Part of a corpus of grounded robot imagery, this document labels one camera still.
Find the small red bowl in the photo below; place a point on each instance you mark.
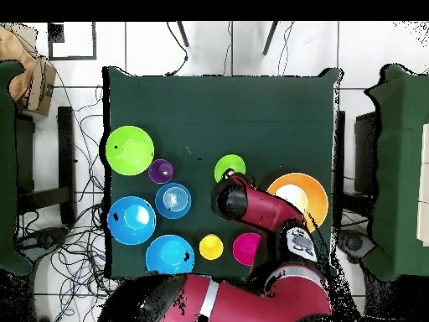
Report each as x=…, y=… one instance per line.
x=244, y=248

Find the purple cup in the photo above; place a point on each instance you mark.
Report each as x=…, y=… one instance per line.
x=161, y=171

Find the large orange bowl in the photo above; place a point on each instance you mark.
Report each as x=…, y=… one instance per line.
x=318, y=201

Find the black robot pedestal leg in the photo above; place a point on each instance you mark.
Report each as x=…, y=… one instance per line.
x=355, y=243
x=43, y=239

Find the large green bowl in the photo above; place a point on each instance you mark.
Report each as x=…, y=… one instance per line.
x=129, y=151

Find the yellow cup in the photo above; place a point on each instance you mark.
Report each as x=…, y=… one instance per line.
x=211, y=247

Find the small green bowl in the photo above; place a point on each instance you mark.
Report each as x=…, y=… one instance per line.
x=231, y=162

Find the dark green tablecloth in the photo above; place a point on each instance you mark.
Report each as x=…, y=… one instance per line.
x=218, y=117

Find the cardboard box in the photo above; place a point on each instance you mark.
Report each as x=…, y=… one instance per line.
x=42, y=84

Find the small blue ridged bowl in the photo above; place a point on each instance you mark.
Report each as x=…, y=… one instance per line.
x=173, y=200

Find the black box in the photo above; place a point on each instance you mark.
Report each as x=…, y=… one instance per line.
x=365, y=151

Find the large blue bowl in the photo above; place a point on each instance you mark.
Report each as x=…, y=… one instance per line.
x=131, y=221
x=167, y=255

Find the black tripod leg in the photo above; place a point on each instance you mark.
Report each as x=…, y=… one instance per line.
x=183, y=33
x=270, y=38

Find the black floor stand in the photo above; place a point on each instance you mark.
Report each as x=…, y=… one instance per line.
x=66, y=151

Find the green cloth side table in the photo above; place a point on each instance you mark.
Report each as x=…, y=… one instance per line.
x=399, y=167
x=6, y=167

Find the black square floor frame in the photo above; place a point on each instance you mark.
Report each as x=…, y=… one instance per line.
x=55, y=33

